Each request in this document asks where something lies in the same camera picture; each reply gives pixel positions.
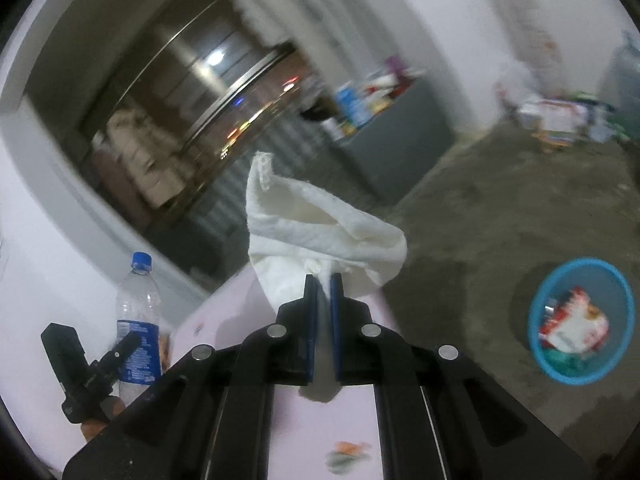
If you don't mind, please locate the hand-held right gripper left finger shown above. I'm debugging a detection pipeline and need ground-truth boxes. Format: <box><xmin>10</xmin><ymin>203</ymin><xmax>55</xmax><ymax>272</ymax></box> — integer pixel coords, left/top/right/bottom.
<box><xmin>62</xmin><ymin>274</ymin><xmax>318</xmax><ymax>480</ymax></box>

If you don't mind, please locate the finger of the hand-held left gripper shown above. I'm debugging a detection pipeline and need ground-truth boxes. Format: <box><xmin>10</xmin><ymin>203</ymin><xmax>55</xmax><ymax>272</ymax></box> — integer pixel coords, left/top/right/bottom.
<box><xmin>114</xmin><ymin>332</ymin><xmax>143</xmax><ymax>364</ymax></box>

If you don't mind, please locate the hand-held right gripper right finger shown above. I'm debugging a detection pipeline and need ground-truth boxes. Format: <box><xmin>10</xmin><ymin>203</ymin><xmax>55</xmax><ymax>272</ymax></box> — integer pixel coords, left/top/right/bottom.
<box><xmin>331</xmin><ymin>273</ymin><xmax>587</xmax><ymax>480</ymax></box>

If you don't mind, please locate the clear bottle blue label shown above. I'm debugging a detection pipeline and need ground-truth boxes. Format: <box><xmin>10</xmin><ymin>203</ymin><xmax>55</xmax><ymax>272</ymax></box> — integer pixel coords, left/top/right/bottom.
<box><xmin>115</xmin><ymin>251</ymin><xmax>164</xmax><ymax>407</ymax></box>

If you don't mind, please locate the white tissue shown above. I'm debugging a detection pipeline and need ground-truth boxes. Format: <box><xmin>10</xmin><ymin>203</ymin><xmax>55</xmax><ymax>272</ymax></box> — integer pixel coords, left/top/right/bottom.
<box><xmin>244</xmin><ymin>151</ymin><xmax>409</xmax><ymax>404</ymax></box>

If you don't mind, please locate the blue plastic basket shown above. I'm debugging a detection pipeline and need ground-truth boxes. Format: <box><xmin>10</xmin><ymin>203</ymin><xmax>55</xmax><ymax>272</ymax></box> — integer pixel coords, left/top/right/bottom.
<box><xmin>528</xmin><ymin>257</ymin><xmax>637</xmax><ymax>387</ymax></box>

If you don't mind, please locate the red white snack wrapper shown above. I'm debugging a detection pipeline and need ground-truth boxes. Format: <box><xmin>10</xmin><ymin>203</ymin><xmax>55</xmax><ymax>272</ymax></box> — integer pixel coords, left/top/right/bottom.
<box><xmin>539</xmin><ymin>287</ymin><xmax>611</xmax><ymax>356</ymax></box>

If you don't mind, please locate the person's left hand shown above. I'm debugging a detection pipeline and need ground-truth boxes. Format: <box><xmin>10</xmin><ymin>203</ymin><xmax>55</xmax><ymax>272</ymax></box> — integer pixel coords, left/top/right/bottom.
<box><xmin>81</xmin><ymin>396</ymin><xmax>125</xmax><ymax>443</ymax></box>

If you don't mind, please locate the pink printed tablecloth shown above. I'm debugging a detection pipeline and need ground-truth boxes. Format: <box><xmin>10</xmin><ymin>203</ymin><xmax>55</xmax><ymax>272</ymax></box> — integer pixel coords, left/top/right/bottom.
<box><xmin>165</xmin><ymin>260</ymin><xmax>401</xmax><ymax>480</ymax></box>

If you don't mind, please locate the beige hanging garment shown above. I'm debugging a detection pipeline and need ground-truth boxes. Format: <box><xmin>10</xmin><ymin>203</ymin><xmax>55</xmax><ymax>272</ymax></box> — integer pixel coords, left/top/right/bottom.
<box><xmin>106</xmin><ymin>109</ymin><xmax>187</xmax><ymax>207</ymax></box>

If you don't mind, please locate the grey cabinet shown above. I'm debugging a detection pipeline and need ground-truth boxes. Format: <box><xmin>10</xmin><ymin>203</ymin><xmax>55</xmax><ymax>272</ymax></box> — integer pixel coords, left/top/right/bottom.
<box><xmin>320</xmin><ymin>80</ymin><xmax>457</xmax><ymax>207</ymax></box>

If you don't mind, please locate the blue white bag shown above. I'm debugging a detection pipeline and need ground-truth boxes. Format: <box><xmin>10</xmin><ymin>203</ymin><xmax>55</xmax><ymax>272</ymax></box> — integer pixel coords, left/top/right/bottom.
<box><xmin>334</xmin><ymin>84</ymin><xmax>372</xmax><ymax>137</ymax></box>

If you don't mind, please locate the green wrapper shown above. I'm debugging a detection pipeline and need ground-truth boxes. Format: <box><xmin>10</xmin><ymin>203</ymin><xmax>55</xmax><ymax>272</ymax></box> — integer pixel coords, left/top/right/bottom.
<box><xmin>544</xmin><ymin>349</ymin><xmax>583</xmax><ymax>377</ymax></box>

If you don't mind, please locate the purple box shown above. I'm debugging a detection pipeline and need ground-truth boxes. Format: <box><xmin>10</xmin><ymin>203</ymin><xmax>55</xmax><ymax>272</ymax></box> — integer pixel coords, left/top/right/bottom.
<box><xmin>384</xmin><ymin>56</ymin><xmax>407</xmax><ymax>83</ymax></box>

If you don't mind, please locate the cardboard box with papers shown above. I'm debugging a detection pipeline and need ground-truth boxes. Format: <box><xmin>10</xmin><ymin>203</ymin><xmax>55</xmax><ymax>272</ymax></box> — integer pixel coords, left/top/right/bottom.
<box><xmin>517</xmin><ymin>94</ymin><xmax>618</xmax><ymax>153</ymax></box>

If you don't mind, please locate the printed paper roll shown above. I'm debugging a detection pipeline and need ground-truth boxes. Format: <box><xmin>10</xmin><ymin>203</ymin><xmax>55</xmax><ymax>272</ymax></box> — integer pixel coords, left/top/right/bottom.
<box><xmin>491</xmin><ymin>0</ymin><xmax>557</xmax><ymax>92</ymax></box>

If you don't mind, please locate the blue water jug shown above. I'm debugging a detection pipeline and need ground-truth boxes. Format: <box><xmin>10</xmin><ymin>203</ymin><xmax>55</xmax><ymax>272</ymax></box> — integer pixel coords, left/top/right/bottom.
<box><xmin>596</xmin><ymin>29</ymin><xmax>640</xmax><ymax>107</ymax></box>

